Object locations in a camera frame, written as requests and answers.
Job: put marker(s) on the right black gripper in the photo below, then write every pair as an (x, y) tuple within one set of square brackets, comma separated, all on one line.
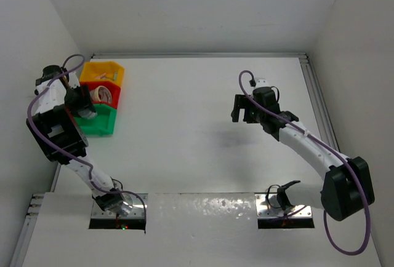
[(242, 101)]

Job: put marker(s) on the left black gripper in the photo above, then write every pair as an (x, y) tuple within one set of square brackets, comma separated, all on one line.
[(84, 103)]

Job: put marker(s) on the beige tape roll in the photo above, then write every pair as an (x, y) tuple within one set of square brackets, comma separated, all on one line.
[(94, 93)]

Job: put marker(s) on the orange eraser cap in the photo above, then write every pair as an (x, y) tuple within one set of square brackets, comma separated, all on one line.
[(101, 76)]

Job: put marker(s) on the grey tape roll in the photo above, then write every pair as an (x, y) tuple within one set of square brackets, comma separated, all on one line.
[(104, 95)]

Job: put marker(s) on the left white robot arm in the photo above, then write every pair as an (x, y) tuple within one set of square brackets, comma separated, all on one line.
[(59, 101)]

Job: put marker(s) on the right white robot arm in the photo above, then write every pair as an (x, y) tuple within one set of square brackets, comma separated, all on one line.
[(347, 186)]

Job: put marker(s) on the green plastic bin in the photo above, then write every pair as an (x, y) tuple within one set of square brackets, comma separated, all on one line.
[(102, 125)]

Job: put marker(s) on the yellow plastic bin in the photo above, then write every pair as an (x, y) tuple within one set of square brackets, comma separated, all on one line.
[(93, 69)]

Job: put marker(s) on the red plastic bin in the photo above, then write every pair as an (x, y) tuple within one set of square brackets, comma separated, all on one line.
[(114, 89)]

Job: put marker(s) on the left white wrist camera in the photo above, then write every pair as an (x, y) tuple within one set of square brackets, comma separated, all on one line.
[(73, 81)]

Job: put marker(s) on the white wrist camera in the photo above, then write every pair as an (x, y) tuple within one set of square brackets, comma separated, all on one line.
[(73, 81), (258, 83)]

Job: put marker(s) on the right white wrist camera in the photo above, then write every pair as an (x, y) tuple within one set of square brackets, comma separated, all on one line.
[(258, 83)]

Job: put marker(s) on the back aluminium frame rail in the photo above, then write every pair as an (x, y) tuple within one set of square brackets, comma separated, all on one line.
[(103, 56)]

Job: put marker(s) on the aluminium frame rail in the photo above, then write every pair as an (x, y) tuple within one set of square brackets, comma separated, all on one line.
[(27, 230), (318, 104), (103, 56)]

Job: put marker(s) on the right aluminium frame rail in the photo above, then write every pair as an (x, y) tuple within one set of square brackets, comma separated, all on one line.
[(318, 104)]

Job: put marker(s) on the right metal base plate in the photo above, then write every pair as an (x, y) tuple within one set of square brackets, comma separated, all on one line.
[(268, 208)]

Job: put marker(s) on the metal base plate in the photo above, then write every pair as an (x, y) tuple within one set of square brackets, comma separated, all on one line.
[(132, 208), (268, 208)]

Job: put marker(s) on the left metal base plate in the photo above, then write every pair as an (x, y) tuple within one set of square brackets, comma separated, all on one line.
[(132, 208)]

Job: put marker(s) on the left aluminium frame rail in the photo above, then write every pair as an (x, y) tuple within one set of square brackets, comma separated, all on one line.
[(27, 230)]

